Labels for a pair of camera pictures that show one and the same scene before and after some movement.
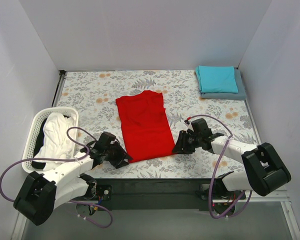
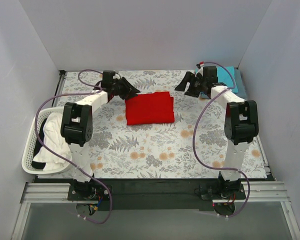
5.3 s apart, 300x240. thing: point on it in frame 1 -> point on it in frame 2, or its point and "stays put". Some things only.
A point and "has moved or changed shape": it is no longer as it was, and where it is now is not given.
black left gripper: x=115 y=155 -> x=122 y=88
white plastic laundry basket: x=38 y=114 stays put
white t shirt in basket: x=59 y=139 stays put
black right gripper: x=186 y=142 -> x=194 y=84
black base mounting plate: x=174 y=194 stays put
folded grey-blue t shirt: x=240 y=96 stays put
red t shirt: x=146 y=131 has moved or changed shape
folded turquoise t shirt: x=217 y=79 stays put
